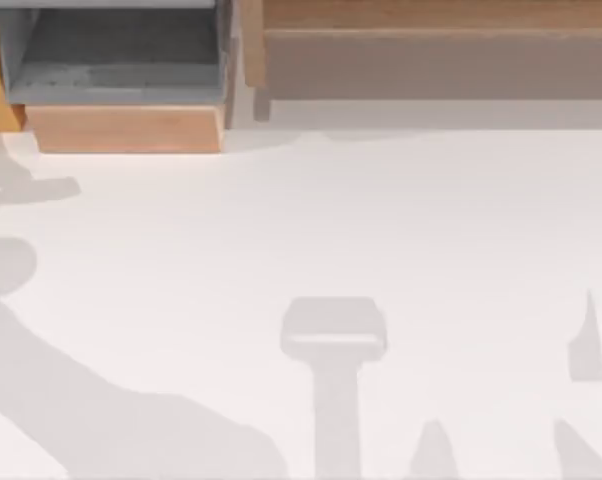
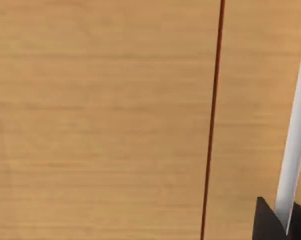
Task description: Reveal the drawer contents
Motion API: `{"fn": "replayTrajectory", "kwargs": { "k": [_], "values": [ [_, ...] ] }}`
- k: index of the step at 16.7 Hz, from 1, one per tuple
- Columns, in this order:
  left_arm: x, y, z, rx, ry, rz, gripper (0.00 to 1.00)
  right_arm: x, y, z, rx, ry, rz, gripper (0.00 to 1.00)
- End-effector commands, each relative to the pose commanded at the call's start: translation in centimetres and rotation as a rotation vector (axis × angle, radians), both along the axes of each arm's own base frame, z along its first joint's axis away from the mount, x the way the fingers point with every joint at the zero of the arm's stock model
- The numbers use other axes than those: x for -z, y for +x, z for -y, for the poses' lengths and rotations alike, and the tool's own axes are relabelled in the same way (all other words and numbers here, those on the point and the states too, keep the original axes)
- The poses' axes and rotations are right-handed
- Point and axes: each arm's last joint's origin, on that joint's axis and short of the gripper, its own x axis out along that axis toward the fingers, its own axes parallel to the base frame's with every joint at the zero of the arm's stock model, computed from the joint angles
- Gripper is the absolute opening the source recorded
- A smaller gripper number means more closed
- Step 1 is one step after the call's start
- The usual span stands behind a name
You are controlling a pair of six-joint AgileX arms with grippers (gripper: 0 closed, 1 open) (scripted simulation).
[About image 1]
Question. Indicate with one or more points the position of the pale wooden drawer front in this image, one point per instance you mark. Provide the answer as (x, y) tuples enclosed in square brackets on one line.
[(126, 127)]

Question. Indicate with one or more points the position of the wooden open shelf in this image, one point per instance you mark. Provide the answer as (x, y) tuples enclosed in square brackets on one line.
[(431, 55)]

